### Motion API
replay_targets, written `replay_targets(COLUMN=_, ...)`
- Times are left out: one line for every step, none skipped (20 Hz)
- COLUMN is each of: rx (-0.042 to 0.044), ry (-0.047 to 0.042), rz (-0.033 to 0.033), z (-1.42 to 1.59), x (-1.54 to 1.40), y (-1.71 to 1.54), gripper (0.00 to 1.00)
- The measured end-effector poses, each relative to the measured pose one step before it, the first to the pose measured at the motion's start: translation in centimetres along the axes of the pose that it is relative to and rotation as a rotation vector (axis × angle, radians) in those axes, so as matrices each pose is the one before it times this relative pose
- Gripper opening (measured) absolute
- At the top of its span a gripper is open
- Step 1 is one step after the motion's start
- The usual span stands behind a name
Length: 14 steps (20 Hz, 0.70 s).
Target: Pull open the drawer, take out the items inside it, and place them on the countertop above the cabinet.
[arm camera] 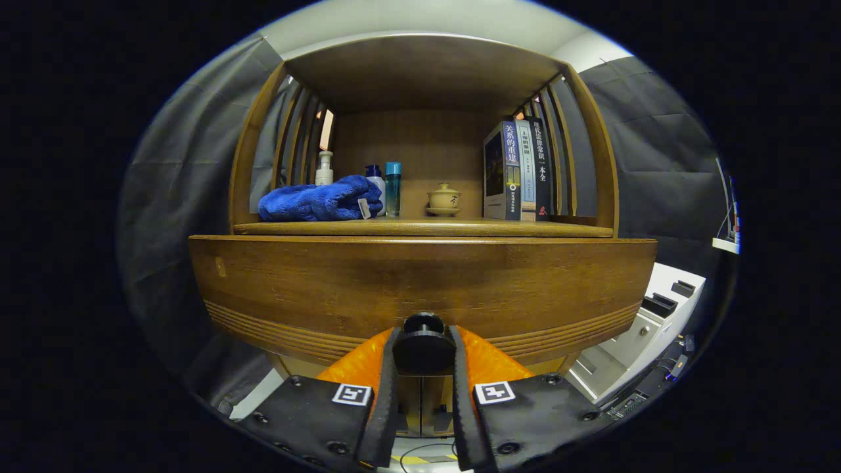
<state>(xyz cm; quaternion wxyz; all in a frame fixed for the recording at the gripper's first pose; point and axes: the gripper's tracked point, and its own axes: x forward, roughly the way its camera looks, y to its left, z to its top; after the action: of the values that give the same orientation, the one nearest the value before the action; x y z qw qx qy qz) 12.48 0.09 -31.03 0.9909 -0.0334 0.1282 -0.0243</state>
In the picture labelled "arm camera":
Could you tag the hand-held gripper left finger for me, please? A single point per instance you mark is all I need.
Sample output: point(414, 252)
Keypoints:
point(387, 407)

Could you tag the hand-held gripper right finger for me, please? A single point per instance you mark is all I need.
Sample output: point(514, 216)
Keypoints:
point(460, 407)

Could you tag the black drawer knob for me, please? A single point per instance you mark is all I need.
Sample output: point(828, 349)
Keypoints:
point(424, 341)

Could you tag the wooden drawer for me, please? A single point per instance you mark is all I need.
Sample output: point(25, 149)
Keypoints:
point(328, 289)

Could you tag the wooden countertop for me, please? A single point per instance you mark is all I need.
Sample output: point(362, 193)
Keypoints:
point(447, 227)

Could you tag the white side cabinet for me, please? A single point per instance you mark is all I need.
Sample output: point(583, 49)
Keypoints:
point(657, 322)

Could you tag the wooden cabinet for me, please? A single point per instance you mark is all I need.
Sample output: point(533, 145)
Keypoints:
point(420, 79)

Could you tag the black power strip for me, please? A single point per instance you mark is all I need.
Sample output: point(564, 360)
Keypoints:
point(627, 405)

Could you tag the beige lidded teacup with saucer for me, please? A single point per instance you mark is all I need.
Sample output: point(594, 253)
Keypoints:
point(443, 198)

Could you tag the teal bottle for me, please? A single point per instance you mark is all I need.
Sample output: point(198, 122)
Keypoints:
point(393, 187)

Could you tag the blue towel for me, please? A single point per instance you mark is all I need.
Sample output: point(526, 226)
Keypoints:
point(309, 200)

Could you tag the small black tray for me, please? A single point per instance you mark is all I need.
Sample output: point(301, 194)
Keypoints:
point(683, 288)
point(659, 305)

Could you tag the white bottle with blue cap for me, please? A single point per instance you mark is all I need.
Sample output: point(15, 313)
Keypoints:
point(376, 179)

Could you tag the book with purple spine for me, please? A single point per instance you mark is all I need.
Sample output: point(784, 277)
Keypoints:
point(502, 171)

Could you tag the white pump bottle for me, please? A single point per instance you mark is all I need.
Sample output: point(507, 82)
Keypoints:
point(324, 171)

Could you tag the book with pale spine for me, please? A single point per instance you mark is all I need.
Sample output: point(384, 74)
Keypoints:
point(527, 171)

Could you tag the book with black spine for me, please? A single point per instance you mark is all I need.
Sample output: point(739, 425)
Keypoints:
point(542, 171)

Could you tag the white wall shelf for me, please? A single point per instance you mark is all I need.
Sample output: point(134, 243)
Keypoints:
point(726, 244)

